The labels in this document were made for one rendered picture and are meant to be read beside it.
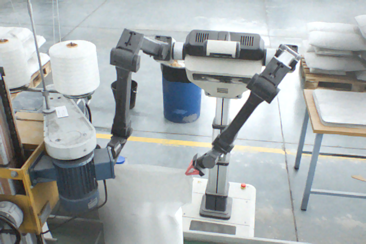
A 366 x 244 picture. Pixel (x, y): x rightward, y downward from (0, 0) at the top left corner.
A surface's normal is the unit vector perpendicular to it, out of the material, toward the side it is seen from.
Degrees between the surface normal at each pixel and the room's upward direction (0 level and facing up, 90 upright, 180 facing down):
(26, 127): 0
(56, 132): 0
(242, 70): 40
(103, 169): 90
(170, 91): 93
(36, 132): 0
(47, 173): 90
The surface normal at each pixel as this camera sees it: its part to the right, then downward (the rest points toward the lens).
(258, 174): 0.00, -0.86
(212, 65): -0.12, -0.33
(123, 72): -0.33, 0.62
